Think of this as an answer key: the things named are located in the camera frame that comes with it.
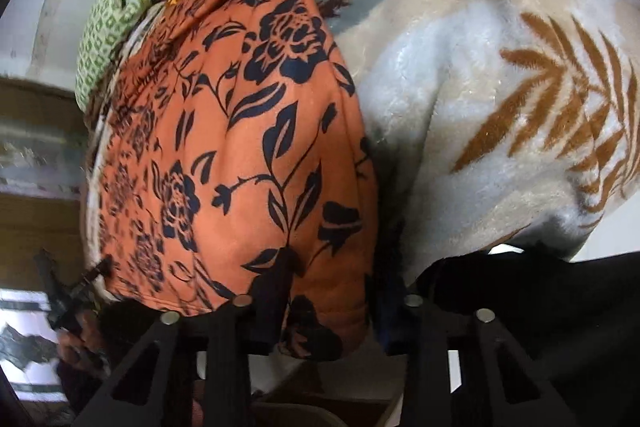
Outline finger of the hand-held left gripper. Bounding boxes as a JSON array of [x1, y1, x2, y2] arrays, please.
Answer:
[[75, 256, 114, 290]]

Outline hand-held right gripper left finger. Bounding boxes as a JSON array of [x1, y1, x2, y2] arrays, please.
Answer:
[[75, 248, 301, 427]]

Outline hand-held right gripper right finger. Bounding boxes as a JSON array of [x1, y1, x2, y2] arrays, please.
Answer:
[[367, 274, 576, 427]]

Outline orange black floral cloth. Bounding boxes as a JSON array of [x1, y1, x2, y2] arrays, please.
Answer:
[[82, 0, 381, 360]]

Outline person's left hand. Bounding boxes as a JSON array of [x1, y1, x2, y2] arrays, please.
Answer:
[[56, 307, 110, 380]]

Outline dark cloth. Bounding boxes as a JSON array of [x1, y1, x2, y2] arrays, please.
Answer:
[[412, 242, 640, 427]]

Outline green checked pillow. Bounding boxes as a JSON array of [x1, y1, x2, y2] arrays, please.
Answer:
[[75, 0, 166, 110]]

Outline cream leaf print blanket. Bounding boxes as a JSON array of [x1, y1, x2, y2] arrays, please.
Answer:
[[80, 0, 640, 280]]

